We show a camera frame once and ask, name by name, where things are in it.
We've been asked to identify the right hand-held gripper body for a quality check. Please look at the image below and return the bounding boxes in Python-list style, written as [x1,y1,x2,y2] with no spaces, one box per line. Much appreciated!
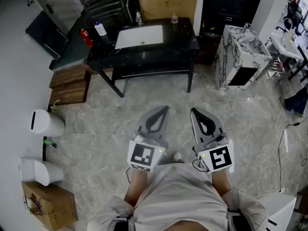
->
[192,133,235,176]

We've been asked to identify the dark wooden stool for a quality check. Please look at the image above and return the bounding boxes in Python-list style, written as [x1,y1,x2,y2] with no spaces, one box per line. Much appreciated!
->
[295,189,308,216]

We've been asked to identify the white rounded wall dispenser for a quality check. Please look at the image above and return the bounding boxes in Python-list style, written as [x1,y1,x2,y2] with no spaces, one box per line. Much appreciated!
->
[19,155,65,187]

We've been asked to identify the marble patterned cabinet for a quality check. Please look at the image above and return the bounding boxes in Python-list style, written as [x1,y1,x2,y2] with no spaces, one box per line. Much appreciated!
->
[213,24,273,91]

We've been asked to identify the person's white shoe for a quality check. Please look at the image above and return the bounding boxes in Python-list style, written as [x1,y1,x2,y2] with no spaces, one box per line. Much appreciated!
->
[171,152,185,163]

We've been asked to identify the black marble vanity table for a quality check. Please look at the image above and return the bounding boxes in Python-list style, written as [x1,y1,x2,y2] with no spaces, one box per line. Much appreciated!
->
[86,17,201,69]

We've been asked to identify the person's left forearm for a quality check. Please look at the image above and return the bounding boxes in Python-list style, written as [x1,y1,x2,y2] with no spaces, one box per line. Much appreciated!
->
[124,168,154,208]

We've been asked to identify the brown wooden slat panel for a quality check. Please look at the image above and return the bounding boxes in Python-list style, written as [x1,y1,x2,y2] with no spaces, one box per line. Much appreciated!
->
[49,67,91,105]

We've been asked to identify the black office chair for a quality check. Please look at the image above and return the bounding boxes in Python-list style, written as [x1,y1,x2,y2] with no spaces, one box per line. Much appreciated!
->
[276,1,305,33]

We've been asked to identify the black cabinet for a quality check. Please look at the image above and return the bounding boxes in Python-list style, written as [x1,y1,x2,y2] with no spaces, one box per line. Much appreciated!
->
[201,0,265,37]

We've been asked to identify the large open cardboard box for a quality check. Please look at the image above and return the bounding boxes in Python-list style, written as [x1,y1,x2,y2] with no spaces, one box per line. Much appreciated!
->
[137,0,201,25]

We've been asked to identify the person's light grey shirt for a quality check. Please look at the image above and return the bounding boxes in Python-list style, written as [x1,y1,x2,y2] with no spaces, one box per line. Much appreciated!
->
[87,163,269,231]

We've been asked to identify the small brown cardboard box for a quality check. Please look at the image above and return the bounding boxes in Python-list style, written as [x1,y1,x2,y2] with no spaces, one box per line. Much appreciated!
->
[21,181,79,231]

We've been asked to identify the grey door with handle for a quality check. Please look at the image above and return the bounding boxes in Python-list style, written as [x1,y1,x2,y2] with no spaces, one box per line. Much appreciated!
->
[24,0,85,36]

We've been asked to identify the white rectangular sink basin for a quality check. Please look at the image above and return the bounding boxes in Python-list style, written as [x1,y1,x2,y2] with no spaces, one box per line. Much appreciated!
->
[115,25,165,50]

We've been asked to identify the white desk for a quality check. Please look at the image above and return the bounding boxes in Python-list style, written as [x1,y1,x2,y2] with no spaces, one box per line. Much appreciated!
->
[266,30,308,81]

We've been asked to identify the black floor cable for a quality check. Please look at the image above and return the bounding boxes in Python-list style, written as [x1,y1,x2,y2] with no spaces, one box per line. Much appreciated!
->
[278,121,301,192]

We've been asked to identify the white cylindrical wall dispenser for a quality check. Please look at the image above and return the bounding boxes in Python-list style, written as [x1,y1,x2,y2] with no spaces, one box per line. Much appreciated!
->
[28,109,66,138]

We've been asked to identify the red fire extinguisher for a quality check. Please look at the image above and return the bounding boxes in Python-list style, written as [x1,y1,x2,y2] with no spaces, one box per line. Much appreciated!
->
[79,26,94,48]

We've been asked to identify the person's right forearm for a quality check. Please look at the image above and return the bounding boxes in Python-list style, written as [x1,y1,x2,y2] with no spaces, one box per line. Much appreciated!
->
[209,169,233,198]

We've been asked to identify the dark grey flat panel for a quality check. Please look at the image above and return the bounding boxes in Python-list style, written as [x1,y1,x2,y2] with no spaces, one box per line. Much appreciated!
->
[26,10,70,62]

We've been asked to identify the black vanity frame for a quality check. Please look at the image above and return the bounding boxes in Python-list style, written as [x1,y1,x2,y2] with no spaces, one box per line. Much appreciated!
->
[97,56,195,98]

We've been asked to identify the grey harness strap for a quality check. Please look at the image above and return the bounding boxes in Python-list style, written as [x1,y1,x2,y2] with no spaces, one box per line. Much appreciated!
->
[226,207,253,231]
[115,214,135,231]

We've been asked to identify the dark ribbed metal panels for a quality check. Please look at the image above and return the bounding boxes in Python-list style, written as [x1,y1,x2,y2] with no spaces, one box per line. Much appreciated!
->
[71,0,134,30]

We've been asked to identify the dark teal platform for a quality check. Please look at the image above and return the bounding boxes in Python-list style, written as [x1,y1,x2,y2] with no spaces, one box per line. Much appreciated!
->
[51,25,90,71]

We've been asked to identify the white bottle with blue cap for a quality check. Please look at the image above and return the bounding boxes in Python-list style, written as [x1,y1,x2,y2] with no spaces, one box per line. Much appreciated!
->
[93,20,108,37]

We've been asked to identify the white box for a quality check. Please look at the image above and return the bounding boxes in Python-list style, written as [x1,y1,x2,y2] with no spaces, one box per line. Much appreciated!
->
[258,191,298,231]

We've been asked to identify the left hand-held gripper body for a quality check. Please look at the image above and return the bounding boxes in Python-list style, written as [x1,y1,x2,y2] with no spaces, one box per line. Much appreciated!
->
[127,130,168,173]

